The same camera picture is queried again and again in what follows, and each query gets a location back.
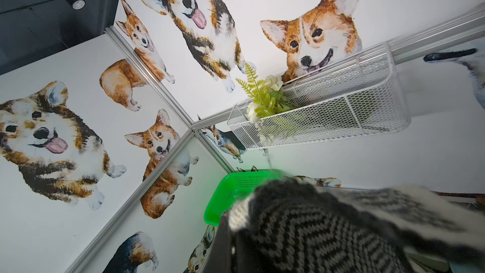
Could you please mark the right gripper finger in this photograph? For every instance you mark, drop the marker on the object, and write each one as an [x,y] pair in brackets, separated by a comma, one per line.
[220,257]

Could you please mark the black white patterned knit scarf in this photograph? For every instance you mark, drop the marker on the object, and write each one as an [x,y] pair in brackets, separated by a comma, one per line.
[296,227]

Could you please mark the green plastic basket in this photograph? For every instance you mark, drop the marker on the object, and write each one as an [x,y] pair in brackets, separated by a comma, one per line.
[235,187]

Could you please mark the artificial fern and white flowers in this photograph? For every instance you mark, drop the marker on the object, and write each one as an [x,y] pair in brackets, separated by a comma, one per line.
[268,107]

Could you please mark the white wire wall basket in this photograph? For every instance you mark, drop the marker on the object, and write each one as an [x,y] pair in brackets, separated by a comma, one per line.
[359,96]

